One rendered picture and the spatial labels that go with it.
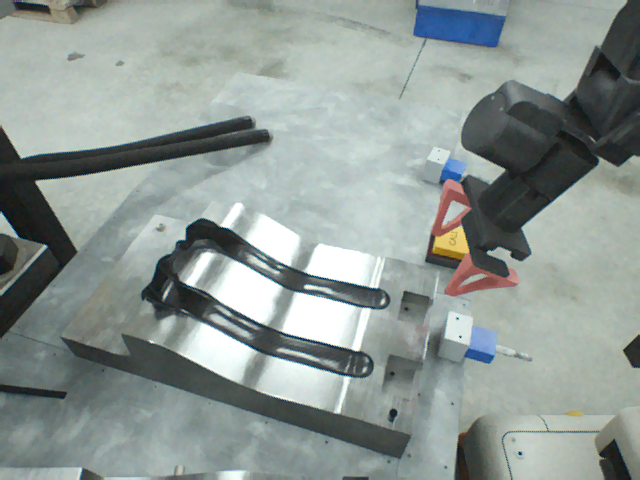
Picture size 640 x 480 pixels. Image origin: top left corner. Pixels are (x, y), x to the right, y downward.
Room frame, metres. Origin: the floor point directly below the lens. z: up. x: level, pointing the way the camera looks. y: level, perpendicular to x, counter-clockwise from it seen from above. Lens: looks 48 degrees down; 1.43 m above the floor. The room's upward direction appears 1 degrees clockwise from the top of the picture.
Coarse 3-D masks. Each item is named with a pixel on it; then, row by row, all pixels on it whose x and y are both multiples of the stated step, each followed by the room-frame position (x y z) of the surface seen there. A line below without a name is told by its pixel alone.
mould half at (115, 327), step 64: (128, 256) 0.47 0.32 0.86; (192, 256) 0.41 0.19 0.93; (320, 256) 0.46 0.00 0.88; (128, 320) 0.35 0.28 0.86; (192, 320) 0.31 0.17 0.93; (256, 320) 0.33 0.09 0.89; (320, 320) 0.34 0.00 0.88; (384, 320) 0.34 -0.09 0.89; (192, 384) 0.26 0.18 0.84; (256, 384) 0.24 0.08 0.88; (320, 384) 0.24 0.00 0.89; (384, 448) 0.19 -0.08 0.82
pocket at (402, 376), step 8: (392, 360) 0.28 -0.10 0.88; (400, 360) 0.28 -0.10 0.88; (408, 360) 0.28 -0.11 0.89; (392, 368) 0.28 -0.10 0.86; (400, 368) 0.28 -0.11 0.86; (408, 368) 0.28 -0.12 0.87; (416, 368) 0.27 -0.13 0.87; (384, 376) 0.27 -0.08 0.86; (392, 376) 0.27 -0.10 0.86; (400, 376) 0.27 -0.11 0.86; (408, 376) 0.27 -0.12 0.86; (416, 376) 0.26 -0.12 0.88; (384, 384) 0.26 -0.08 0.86; (392, 384) 0.26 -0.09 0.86; (400, 384) 0.26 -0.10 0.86; (408, 384) 0.26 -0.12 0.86; (416, 384) 0.25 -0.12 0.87; (392, 392) 0.25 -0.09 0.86; (400, 392) 0.25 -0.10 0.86; (408, 392) 0.25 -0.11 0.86; (416, 392) 0.24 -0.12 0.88
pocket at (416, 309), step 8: (408, 296) 0.39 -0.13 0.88; (416, 296) 0.38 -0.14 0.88; (424, 296) 0.38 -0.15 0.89; (408, 304) 0.38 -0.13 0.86; (416, 304) 0.38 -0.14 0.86; (424, 304) 0.38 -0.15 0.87; (432, 304) 0.37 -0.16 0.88; (400, 312) 0.37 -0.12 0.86; (408, 312) 0.37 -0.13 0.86; (416, 312) 0.37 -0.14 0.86; (424, 312) 0.37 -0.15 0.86; (400, 320) 0.36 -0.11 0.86; (408, 320) 0.36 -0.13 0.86; (416, 320) 0.36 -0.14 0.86; (424, 320) 0.36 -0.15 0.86
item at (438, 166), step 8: (432, 152) 0.77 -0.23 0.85; (440, 152) 0.78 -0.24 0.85; (448, 152) 0.78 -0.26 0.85; (432, 160) 0.75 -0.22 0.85; (440, 160) 0.75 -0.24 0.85; (448, 160) 0.77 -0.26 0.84; (456, 160) 0.77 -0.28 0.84; (432, 168) 0.74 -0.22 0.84; (440, 168) 0.74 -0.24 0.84; (448, 168) 0.74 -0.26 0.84; (456, 168) 0.74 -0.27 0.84; (464, 168) 0.74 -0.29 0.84; (424, 176) 0.75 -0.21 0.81; (432, 176) 0.74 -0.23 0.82; (440, 176) 0.74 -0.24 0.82; (448, 176) 0.73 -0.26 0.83; (456, 176) 0.72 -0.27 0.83; (464, 176) 0.73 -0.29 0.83; (480, 176) 0.73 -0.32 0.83
